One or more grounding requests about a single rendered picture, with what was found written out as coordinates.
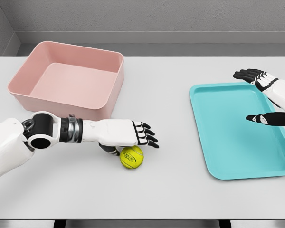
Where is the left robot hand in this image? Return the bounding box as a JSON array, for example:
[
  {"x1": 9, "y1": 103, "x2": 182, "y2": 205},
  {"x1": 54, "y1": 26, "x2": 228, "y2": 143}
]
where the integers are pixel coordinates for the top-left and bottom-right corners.
[{"x1": 97, "y1": 119, "x2": 160, "y2": 157}]

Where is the pink plastic basket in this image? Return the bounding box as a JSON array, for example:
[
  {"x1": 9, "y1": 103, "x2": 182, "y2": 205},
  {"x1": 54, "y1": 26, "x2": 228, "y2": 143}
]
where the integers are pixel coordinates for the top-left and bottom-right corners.
[{"x1": 7, "y1": 40, "x2": 124, "y2": 121}]

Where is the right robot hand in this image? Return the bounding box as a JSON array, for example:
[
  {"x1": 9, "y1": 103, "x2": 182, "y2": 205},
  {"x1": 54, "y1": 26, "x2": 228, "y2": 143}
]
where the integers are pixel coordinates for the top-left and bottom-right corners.
[{"x1": 232, "y1": 68, "x2": 285, "y2": 128}]

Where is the blue plastic tray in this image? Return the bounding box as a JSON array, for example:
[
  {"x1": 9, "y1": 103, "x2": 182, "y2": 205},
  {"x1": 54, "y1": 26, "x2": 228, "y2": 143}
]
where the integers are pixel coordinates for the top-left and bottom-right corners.
[{"x1": 189, "y1": 82, "x2": 285, "y2": 181}]

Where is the yellow tennis ball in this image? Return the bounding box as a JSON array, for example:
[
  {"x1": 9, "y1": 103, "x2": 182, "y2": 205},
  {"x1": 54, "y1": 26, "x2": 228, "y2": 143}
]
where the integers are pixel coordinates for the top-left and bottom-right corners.
[{"x1": 120, "y1": 145, "x2": 144, "y2": 170}]

